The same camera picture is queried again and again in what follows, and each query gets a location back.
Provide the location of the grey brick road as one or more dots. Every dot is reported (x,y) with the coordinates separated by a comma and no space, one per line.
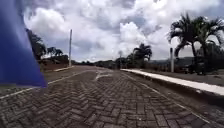
(100,100)

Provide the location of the brown earth verge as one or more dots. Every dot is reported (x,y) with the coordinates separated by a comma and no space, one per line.
(50,67)

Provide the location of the pale concrete kerb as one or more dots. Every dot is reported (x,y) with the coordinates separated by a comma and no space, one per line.
(186,83)

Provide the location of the grey ground strip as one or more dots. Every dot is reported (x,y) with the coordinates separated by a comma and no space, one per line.
(206,78)

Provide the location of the dark trees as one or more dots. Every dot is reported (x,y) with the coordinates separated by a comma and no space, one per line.
(36,46)

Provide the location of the blue flag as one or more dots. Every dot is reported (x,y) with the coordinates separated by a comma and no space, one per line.
(16,50)

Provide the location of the pale pole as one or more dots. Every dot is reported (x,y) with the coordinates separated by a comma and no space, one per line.
(172,60)
(70,46)

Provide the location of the row of trees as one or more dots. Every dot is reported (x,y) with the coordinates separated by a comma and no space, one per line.
(103,63)

